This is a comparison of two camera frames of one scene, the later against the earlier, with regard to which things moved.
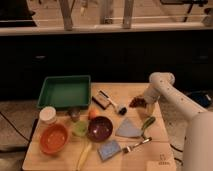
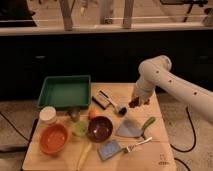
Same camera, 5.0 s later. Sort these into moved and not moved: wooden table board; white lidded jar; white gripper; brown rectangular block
Moved: white gripper
Not moved: wooden table board; brown rectangular block; white lidded jar
